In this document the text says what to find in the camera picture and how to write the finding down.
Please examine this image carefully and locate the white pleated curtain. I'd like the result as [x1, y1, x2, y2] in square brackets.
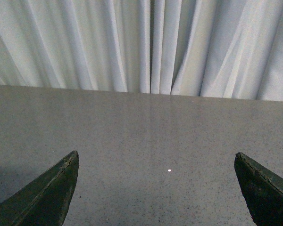
[0, 0, 283, 101]

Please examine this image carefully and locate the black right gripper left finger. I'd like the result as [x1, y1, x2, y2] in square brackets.
[0, 151, 79, 226]

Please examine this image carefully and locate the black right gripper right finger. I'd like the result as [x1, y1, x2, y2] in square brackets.
[234, 153, 283, 226]

